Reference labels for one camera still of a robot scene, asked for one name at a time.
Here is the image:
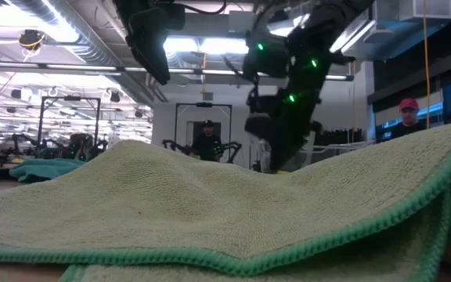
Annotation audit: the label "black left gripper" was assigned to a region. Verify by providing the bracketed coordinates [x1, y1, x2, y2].
[114, 0, 171, 86]

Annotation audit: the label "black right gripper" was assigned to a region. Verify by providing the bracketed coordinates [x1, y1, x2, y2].
[271, 102, 323, 172]

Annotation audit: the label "pale green towel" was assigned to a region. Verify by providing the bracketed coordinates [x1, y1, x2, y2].
[0, 119, 451, 282]

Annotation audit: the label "teal microfiber towel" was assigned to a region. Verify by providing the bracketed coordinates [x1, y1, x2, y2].
[9, 157, 88, 184]

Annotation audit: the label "black background robot arms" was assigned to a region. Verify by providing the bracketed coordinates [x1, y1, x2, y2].
[161, 139, 243, 165]
[12, 132, 109, 161]

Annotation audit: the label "bright ceiling light panel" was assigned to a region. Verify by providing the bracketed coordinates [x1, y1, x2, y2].
[162, 34, 250, 56]

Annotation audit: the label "long ceiling light tube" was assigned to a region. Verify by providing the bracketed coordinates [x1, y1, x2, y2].
[168, 68, 355, 81]
[0, 60, 127, 76]

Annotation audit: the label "person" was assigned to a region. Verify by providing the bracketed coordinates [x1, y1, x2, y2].
[189, 119, 226, 163]
[376, 97, 429, 143]

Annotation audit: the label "white ceiling air unit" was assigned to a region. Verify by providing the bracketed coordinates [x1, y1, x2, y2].
[399, 0, 451, 20]

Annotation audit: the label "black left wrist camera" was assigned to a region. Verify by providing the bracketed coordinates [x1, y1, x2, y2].
[161, 2, 187, 32]

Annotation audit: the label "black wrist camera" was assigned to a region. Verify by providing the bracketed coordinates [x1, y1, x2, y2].
[161, 2, 187, 32]
[244, 112, 276, 139]

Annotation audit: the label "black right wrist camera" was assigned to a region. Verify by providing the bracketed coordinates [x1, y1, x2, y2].
[244, 112, 276, 139]

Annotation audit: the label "silver ventilation duct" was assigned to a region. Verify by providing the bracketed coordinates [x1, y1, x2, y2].
[8, 0, 154, 114]

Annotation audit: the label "black background rig frame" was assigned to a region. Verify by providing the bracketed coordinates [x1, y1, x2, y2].
[173, 102, 233, 152]
[36, 96, 102, 154]

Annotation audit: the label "black ceiling cable reel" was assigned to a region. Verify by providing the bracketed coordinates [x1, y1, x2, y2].
[17, 29, 47, 52]

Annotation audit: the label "yellow hanging cable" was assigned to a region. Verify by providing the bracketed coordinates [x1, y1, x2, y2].
[422, 0, 432, 129]

